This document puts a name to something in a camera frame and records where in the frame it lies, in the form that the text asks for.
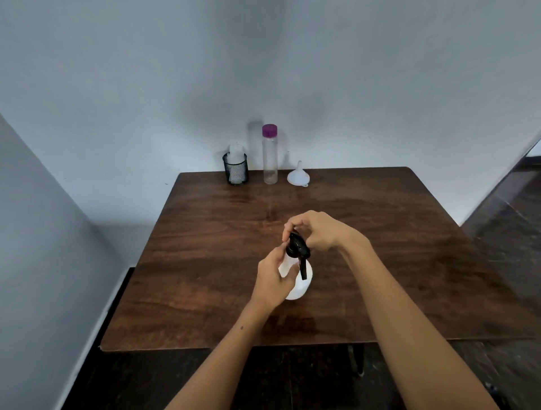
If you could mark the purple bottle cap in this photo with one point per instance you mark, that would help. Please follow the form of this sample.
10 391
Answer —
269 130

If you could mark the dark wooden table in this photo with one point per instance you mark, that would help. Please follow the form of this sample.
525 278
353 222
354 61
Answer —
203 253

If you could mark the black spray trigger with tube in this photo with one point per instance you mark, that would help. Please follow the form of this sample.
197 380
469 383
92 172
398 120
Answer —
298 247

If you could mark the white spray bottle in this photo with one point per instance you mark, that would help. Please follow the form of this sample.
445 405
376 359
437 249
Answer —
296 291

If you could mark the black mesh holder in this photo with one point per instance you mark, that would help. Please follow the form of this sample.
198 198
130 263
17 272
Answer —
236 177

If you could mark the person's right forearm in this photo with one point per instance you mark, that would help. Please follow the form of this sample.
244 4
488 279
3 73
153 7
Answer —
422 338

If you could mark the white plastic funnel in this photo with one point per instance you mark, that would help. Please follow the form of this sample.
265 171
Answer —
298 178

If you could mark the person's right hand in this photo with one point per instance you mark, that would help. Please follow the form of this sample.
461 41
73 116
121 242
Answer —
325 230

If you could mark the black metal table leg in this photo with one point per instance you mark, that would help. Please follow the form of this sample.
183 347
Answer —
357 359

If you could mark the person's left hand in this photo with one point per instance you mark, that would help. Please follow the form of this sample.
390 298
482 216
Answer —
270 283

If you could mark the person's left forearm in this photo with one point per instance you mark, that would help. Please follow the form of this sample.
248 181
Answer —
220 363

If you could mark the clear water bottle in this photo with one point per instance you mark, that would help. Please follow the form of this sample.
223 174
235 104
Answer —
270 164

